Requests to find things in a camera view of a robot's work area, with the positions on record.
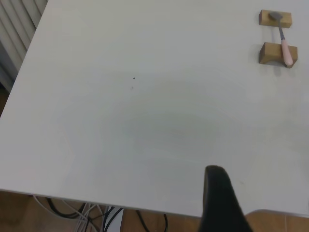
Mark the white cable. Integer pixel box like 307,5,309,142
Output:
32,195,98,232

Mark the pink handled metal spoon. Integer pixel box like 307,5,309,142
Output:
268,11,294,68

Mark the arched wooden block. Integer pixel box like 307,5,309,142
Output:
258,42,298,69

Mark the thin black cable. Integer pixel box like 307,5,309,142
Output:
136,209,169,232

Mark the white table leg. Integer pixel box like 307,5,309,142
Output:
104,206,125,232

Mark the thick black cable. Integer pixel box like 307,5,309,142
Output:
45,197,85,218

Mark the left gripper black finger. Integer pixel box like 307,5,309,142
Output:
197,165,262,232

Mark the white ribbed radiator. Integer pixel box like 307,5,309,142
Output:
0,0,48,94

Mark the flat rectangular wooden block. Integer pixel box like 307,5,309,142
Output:
259,9,293,29

